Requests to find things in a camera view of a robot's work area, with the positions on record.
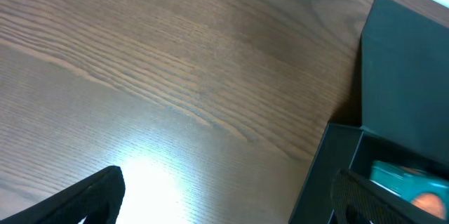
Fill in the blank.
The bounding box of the dark green gift box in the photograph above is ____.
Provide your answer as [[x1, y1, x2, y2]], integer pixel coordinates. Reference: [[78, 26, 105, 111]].
[[290, 0, 448, 223]]

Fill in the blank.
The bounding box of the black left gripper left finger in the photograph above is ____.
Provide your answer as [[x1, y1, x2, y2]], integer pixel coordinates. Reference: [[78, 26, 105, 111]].
[[1, 166, 125, 224]]

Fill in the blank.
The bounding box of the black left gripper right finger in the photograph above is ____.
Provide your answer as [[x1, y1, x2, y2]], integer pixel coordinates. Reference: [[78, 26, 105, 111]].
[[330, 169, 447, 224]]

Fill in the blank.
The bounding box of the teal Chunkies cookie box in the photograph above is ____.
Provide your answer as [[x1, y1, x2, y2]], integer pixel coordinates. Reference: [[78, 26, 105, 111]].
[[370, 161, 448, 220]]

